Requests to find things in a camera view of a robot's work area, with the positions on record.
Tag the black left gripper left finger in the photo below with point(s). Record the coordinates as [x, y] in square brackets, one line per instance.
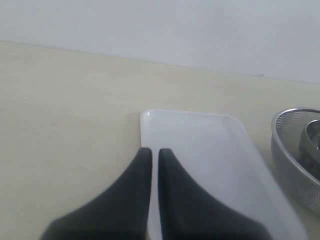
[118, 213]

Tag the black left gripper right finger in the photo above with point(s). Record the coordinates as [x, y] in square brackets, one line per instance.
[188, 212]

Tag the small stainless steel bowl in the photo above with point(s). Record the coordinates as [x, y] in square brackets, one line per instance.
[309, 148]

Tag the white plastic tray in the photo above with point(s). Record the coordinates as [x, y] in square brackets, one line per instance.
[219, 155]

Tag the steel mesh strainer basket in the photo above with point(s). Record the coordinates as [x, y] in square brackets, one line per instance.
[286, 129]

